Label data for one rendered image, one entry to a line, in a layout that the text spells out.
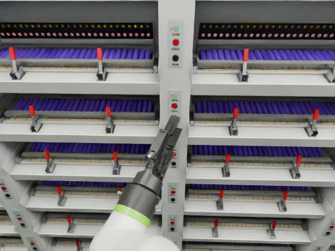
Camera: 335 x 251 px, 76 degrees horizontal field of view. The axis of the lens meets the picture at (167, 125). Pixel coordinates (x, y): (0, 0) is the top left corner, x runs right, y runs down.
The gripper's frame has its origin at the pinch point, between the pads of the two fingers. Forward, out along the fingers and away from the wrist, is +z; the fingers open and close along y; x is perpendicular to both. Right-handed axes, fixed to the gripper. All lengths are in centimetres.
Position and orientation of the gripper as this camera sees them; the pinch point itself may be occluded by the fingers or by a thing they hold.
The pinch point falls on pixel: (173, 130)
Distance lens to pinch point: 65.8
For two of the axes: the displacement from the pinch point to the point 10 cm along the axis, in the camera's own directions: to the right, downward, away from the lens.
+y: 1.5, 6.3, 7.6
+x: 9.1, 2.1, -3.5
